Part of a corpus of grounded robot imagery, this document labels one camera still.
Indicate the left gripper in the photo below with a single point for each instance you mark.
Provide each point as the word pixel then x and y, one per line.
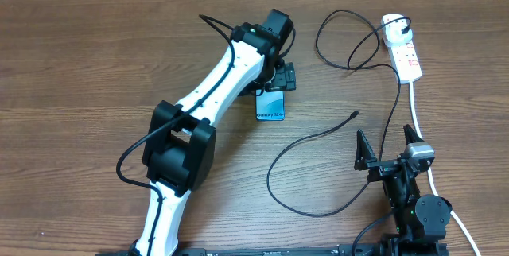
pixel 285 77

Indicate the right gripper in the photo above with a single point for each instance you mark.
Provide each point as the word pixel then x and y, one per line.
pixel 380 168

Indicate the Samsung Galaxy smartphone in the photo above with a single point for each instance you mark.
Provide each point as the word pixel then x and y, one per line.
pixel 269 105

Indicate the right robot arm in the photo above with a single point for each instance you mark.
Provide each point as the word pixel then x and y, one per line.
pixel 420 220

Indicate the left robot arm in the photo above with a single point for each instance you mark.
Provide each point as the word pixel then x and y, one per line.
pixel 180 144

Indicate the white power strip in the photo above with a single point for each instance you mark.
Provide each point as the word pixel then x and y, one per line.
pixel 405 60

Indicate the white USB wall charger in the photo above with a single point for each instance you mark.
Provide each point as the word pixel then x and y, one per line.
pixel 393 30

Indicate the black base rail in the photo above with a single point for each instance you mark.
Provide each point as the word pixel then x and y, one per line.
pixel 341 250

